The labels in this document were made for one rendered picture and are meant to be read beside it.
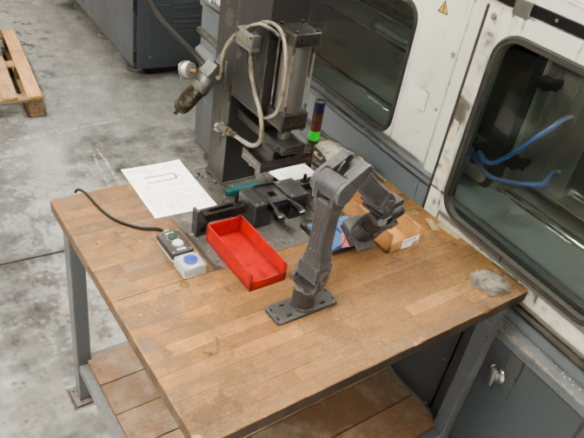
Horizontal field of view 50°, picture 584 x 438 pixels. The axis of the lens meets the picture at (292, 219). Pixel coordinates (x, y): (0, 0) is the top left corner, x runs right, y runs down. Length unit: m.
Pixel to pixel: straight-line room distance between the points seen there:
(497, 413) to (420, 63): 1.24
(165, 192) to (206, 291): 0.48
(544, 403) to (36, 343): 1.96
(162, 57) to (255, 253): 3.38
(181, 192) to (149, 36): 2.99
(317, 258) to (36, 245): 2.01
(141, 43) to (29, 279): 2.39
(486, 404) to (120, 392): 1.29
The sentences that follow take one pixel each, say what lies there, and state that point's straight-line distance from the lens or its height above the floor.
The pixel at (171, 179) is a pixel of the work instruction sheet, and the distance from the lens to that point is 2.13.
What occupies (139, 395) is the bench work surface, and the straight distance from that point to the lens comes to 2.33.
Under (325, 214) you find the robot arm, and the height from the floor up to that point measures 1.22.
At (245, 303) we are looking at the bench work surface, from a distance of 1.68.
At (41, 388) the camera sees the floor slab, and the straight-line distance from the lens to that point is 2.68.
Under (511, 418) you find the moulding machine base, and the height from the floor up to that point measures 0.41.
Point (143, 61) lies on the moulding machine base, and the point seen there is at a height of 0.14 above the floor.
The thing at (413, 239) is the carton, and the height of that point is 0.92.
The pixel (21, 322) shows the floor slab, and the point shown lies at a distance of 2.93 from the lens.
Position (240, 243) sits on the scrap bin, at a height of 0.91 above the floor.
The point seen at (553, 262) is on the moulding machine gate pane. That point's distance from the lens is 1.98.
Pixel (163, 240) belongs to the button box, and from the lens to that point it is 1.81.
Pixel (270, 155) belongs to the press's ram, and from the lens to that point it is 1.84.
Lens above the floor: 2.05
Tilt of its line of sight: 35 degrees down
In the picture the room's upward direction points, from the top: 10 degrees clockwise
